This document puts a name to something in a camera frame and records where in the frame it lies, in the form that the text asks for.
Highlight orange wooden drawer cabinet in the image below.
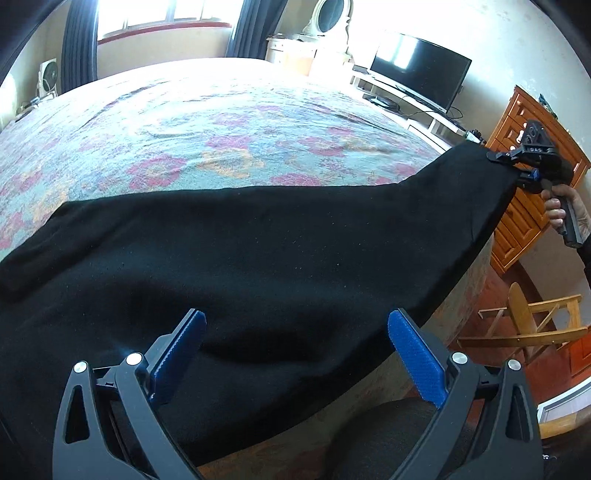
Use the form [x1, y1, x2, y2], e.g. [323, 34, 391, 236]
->
[485, 85, 591, 277]

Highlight black pants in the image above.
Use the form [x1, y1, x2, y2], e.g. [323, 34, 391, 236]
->
[1, 142, 518, 479]

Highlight dark blue left curtain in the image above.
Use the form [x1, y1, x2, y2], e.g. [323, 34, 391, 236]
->
[61, 0, 98, 93]

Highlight wooden folding chair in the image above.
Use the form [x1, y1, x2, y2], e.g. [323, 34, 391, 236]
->
[457, 282, 590, 364]

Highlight black set-top box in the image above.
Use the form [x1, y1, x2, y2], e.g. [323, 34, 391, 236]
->
[363, 94, 400, 112]

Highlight dark blue right curtain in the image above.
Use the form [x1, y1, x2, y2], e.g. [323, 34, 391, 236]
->
[226, 0, 287, 60]

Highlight floral bedspread bed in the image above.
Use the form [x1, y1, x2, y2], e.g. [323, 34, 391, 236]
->
[1, 58, 493, 479]

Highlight white box fan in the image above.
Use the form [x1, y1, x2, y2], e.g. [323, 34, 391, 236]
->
[37, 59, 58, 98]

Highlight black flat screen television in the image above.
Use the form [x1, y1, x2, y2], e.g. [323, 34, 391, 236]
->
[369, 34, 472, 113]

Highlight dark blue curtain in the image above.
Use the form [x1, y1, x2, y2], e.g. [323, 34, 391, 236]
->
[61, 0, 98, 93]
[226, 0, 287, 60]

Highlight person's right hand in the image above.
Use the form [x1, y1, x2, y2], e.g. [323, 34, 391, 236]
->
[541, 184, 590, 241]

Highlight white tv stand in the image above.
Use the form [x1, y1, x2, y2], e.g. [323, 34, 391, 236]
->
[351, 67, 466, 153]

